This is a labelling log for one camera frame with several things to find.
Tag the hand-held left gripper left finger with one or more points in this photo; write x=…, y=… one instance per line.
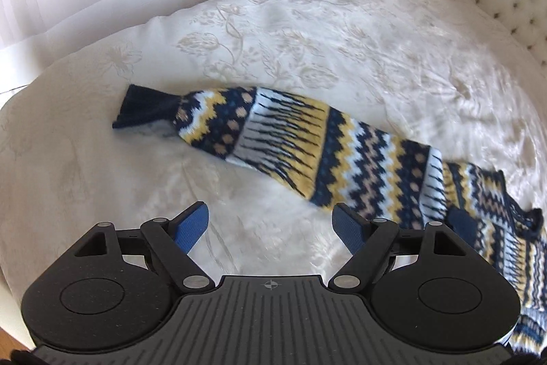
x=193, y=226

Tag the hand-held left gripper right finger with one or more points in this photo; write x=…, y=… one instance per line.
x=348, y=228

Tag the patterned knit sweater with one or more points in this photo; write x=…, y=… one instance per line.
x=342, y=151

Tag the cream embroidered bed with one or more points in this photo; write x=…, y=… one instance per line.
x=320, y=31

